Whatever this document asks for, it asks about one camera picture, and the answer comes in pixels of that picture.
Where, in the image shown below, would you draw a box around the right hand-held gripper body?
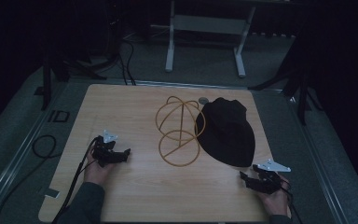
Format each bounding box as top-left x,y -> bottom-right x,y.
253,159 -> 292,196

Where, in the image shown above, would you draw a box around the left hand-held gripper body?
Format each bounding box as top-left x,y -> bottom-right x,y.
91,130 -> 123,168

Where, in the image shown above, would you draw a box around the black hat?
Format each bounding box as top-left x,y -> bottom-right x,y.
194,96 -> 256,168

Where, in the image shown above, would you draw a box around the person's left hand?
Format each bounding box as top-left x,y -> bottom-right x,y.
83,151 -> 117,189

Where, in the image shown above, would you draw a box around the person's right hand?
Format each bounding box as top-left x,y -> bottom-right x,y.
256,175 -> 293,219

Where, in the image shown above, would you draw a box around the black tripod stand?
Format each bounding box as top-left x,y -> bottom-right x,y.
40,27 -> 107,112
247,36 -> 324,127

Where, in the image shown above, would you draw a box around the white metal stand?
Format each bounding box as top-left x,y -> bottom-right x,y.
164,0 -> 257,78

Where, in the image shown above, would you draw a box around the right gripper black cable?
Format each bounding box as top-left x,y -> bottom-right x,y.
279,177 -> 304,224

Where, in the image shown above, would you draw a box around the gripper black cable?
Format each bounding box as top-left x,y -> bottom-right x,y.
279,177 -> 304,224
50,135 -> 102,224

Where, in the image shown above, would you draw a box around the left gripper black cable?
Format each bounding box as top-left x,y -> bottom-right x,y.
50,135 -> 102,224

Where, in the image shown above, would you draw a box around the gold wire hat stand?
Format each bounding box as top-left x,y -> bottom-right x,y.
155,95 -> 207,168

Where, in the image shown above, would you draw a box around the black looped floor cable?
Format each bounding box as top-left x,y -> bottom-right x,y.
0,133 -> 58,224

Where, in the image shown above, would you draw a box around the black hanging cables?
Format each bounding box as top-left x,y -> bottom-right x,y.
117,36 -> 137,87

